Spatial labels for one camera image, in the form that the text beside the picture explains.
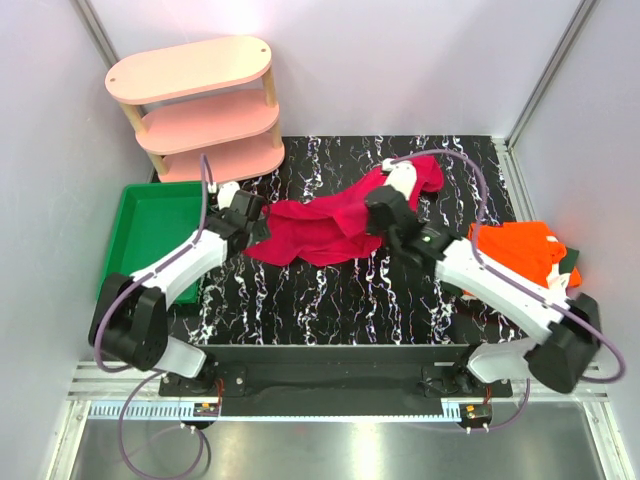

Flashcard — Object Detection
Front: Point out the red t-shirt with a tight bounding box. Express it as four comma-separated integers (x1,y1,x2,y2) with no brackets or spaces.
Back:
245,155,444,267

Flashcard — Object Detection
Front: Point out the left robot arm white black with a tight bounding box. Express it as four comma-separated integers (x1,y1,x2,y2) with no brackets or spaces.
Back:
88,184,270,396

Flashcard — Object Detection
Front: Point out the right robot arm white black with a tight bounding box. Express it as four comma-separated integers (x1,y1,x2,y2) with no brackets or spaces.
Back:
365,186,600,397

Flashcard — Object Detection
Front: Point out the green plastic tray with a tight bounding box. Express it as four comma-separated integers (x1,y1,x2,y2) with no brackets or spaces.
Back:
102,182,202,277

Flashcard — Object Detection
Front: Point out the pink three-tier shelf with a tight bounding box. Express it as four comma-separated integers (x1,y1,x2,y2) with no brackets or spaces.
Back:
105,35,285,183

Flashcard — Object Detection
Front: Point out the orange t-shirt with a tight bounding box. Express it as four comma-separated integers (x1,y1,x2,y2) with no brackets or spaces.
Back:
477,222,582,295

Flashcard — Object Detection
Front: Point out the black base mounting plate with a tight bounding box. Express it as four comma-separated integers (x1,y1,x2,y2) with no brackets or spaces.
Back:
159,345,512,421

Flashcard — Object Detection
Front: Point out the dark green t-shirt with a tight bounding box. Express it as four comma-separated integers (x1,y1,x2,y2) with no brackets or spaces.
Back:
558,247,580,275

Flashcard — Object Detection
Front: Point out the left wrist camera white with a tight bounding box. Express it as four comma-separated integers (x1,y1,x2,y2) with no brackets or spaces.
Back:
207,181,240,209

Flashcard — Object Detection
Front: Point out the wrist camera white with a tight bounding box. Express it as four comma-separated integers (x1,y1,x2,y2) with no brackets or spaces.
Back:
207,181,240,209
381,158,417,200

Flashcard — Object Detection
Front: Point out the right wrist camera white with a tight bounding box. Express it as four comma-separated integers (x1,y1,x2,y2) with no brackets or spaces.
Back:
381,158,417,200

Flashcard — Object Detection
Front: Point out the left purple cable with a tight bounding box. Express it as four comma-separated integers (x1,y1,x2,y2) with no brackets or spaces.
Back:
92,152,219,476

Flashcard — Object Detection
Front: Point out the purple cable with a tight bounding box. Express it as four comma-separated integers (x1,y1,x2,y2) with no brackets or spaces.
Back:
387,148,626,432
92,152,219,476

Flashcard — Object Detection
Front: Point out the white slotted cable duct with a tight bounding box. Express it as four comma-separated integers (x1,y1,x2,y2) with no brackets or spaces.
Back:
88,400,221,421

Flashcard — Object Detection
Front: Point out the aluminium frame rail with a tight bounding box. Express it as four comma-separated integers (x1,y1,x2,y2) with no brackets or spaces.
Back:
492,138,609,401

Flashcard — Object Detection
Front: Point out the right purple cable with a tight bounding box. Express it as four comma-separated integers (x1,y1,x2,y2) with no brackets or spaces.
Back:
387,148,626,432

